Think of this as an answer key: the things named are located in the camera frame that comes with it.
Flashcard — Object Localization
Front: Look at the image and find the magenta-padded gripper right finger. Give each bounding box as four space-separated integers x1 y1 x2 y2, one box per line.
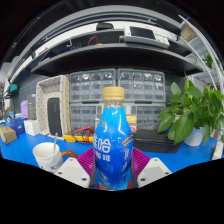
130 147 173 189

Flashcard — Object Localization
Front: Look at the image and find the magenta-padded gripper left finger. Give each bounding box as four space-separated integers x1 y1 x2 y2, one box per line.
54 147 98 190

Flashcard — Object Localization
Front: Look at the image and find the blue drink bottle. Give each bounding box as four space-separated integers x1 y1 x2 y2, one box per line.
93 86 135 192

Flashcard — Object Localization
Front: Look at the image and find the black flat case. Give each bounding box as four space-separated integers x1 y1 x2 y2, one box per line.
133 128 174 154

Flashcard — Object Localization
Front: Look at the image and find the yellow multimeter with red leads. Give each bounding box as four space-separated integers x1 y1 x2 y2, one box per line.
63 125 96 145

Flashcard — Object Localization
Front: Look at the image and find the white spoon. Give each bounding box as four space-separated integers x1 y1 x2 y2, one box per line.
52 132 59 154

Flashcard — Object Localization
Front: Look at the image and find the colourful parts organizer box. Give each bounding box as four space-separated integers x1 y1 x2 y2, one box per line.
125 114 138 134

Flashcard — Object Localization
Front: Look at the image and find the black speaker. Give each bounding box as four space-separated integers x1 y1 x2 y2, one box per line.
46 97 64 137

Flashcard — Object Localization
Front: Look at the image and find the white box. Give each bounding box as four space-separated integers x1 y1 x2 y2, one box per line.
23 119 41 137

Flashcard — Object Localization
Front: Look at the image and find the potted green plant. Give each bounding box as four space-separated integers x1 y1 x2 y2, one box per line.
156 75 224 148

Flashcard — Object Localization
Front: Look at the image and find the white power adapter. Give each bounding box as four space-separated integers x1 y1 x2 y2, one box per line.
211 141 224 161

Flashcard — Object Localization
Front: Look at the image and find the beige dotted open box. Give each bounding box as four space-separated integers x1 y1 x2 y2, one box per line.
35 74 72 138

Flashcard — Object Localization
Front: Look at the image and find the blue box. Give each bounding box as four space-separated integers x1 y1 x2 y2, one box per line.
8 117 26 136

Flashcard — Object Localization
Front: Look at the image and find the brown cardboard box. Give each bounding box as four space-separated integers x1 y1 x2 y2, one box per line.
0 125 18 145

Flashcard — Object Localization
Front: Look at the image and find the dark grey box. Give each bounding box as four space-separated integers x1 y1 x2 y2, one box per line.
27 94 38 120

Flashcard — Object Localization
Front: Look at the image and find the purple bag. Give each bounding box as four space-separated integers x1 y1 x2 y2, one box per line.
19 99 29 120

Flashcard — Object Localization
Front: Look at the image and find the white shelf unit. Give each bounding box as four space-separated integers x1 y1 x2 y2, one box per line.
178 14 224 101

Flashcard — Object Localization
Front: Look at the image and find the yellow tool with red leads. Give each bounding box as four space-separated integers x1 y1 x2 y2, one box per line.
87 35 100 47

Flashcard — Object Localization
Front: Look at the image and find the white oscilloscope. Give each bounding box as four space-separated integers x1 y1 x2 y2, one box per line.
123 25 171 49

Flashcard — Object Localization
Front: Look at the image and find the black rounded device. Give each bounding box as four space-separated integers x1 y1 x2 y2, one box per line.
95 22 114 32

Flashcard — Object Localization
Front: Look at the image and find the white mug with orange handle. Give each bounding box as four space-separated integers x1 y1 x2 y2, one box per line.
32 142 79 174

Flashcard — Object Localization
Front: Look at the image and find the black wall shelf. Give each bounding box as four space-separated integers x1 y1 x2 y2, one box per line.
9 28 204 79

